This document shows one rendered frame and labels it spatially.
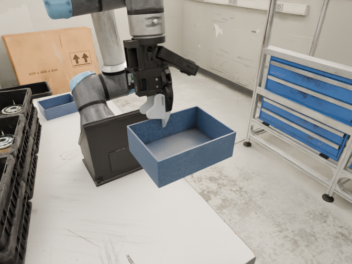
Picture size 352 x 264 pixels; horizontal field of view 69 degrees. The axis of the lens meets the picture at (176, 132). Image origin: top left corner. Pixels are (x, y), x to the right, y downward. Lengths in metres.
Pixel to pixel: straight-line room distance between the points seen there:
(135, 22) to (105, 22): 0.48
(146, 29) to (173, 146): 0.27
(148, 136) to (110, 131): 0.36
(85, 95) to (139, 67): 0.53
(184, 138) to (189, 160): 0.14
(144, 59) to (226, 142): 0.25
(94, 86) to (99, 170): 0.33
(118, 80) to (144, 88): 0.52
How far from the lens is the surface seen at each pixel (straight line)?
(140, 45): 0.55
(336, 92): 1.95
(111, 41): 1.04
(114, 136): 0.99
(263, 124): 2.35
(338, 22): 2.88
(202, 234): 0.91
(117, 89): 1.08
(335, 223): 2.11
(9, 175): 0.91
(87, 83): 1.07
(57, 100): 1.79
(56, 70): 3.86
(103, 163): 1.04
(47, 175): 1.23
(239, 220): 1.88
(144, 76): 0.54
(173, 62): 0.58
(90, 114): 1.02
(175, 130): 0.67
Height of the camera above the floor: 1.43
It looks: 32 degrees down
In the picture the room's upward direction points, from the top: straight up
